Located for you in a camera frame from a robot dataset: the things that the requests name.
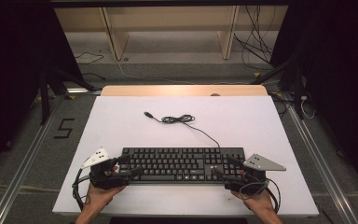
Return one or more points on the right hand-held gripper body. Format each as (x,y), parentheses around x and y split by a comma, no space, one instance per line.
(248,183)

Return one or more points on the dark curtain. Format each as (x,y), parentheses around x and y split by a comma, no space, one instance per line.
(345,77)
(9,77)

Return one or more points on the black computer keyboard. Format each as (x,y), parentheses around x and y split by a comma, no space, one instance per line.
(167,161)

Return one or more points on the black metal stand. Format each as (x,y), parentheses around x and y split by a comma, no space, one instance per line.
(297,93)
(45,102)

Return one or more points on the light wooden shelf unit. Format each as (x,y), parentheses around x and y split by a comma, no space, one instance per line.
(118,40)

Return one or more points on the light wooden table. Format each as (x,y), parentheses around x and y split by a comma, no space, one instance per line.
(167,90)

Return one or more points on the black overhead bar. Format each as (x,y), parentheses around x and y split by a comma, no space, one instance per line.
(167,3)

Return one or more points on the short silver metal bar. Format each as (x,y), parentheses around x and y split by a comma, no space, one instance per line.
(80,90)

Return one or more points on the person's left hand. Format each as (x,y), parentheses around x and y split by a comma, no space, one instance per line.
(101,196)

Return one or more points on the person's right hand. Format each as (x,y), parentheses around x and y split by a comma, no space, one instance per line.
(256,200)

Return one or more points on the white table mat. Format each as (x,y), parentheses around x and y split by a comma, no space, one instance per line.
(236,124)

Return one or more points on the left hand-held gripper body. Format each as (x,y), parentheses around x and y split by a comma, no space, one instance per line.
(105,179)

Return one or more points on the aluminium floor rail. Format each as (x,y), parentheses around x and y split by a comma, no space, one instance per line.
(28,158)
(320,155)

